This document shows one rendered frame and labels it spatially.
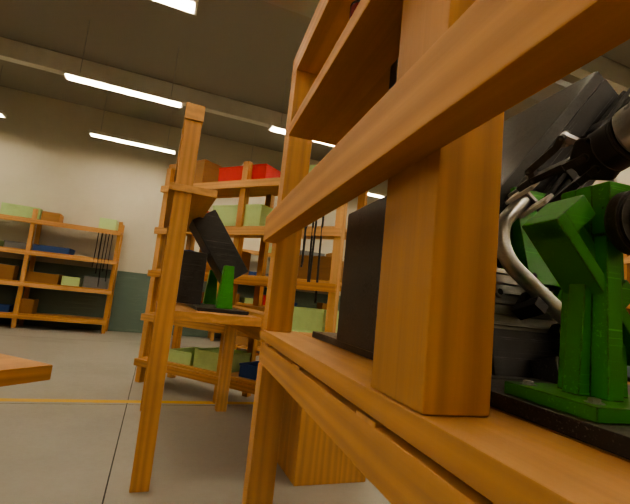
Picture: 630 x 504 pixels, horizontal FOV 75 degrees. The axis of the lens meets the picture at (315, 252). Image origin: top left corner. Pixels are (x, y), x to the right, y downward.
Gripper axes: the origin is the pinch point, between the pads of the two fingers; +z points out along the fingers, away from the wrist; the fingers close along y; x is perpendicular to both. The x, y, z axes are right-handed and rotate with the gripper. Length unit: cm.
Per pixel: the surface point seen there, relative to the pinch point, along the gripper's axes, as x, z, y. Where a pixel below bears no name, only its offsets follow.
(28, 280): 134, 797, 378
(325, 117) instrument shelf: -3, 32, 48
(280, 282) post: 20, 81, 24
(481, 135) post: 25.1, -20.9, 14.1
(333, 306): -66, 254, -3
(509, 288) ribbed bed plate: 12.5, 6.5, -10.5
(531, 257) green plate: 5.0, 4.4, -9.1
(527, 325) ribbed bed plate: 15.7, 5.9, -17.1
